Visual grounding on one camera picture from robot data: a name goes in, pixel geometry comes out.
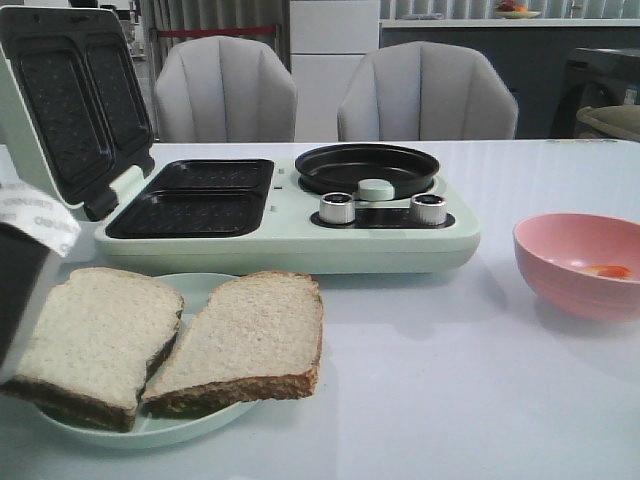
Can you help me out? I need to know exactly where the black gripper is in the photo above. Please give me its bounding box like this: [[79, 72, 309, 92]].
[[1, 181, 81, 373]]

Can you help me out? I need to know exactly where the bread slice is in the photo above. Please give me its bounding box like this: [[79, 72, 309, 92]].
[[1, 267, 184, 432], [142, 271, 324, 417]]

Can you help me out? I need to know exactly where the mint green breakfast maker lid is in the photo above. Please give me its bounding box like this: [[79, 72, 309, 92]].
[[1, 6, 154, 221]]

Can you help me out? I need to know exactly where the pink bowl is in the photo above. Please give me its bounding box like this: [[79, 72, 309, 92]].
[[513, 213, 639, 322]]

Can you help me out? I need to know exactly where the orange shrimp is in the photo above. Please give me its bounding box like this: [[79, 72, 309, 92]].
[[581, 265, 632, 280]]

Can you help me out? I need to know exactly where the mint green breakfast maker base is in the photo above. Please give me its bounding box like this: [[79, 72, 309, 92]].
[[95, 158, 480, 275]]

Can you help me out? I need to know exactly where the mint green round plate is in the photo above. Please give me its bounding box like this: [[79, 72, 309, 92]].
[[37, 273, 254, 450]]

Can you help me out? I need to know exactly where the left grey chair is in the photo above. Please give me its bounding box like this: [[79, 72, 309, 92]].
[[154, 36, 297, 143]]

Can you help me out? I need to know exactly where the grey chair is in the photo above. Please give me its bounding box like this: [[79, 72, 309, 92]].
[[154, 36, 297, 143], [337, 41, 519, 142]]

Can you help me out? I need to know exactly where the left silver control knob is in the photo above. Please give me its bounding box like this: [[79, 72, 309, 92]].
[[318, 192, 355, 225]]

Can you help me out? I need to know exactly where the silver control knob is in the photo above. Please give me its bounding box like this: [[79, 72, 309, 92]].
[[409, 193, 447, 226], [318, 192, 355, 225]]

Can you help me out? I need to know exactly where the black round frying pan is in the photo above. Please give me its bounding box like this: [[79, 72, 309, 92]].
[[295, 143, 440, 200]]

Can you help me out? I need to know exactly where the white cabinet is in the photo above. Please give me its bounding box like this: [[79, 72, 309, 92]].
[[289, 1, 380, 142]]

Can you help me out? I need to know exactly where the right silver control knob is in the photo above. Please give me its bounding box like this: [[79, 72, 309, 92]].
[[409, 193, 447, 226]]

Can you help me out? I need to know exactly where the right grey chair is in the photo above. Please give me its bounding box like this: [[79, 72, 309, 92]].
[[337, 41, 519, 142]]

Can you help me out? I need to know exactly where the fruit plate on counter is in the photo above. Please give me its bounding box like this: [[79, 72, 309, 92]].
[[494, 0, 541, 19]]

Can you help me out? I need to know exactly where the dark kitchen counter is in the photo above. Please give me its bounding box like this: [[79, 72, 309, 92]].
[[380, 19, 639, 139]]

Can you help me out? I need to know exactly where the dark washing machine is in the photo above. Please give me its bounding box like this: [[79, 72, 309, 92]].
[[550, 48, 639, 138]]

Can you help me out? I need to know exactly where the beige sofa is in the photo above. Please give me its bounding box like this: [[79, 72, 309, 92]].
[[576, 105, 639, 142]]

